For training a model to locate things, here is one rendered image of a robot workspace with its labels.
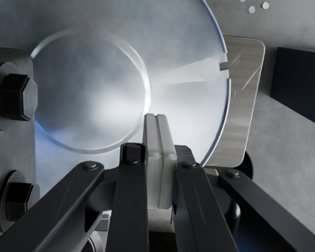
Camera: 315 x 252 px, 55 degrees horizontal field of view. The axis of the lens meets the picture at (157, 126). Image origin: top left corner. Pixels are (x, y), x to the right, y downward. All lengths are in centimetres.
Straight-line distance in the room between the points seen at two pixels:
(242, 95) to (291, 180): 105
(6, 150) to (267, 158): 116
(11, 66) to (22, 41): 16
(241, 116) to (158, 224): 28
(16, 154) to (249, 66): 23
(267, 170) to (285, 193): 14
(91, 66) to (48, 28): 5
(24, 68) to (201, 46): 18
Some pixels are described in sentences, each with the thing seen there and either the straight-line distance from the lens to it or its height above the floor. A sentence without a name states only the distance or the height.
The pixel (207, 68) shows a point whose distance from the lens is 31.
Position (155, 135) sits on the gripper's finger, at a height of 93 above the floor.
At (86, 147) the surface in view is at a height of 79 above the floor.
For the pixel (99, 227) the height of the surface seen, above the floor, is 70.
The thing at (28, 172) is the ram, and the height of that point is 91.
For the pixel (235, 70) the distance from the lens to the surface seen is 32.
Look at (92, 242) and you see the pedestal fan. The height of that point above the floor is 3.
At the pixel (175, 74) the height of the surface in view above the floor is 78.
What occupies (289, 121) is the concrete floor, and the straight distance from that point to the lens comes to 125.
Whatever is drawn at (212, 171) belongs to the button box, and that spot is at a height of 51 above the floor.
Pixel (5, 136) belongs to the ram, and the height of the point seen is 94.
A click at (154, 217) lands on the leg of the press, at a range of 54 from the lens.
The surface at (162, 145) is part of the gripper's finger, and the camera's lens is 15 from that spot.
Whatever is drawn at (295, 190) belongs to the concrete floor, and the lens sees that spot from 139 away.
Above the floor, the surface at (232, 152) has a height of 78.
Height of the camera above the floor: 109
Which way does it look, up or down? 72 degrees down
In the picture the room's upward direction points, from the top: 176 degrees clockwise
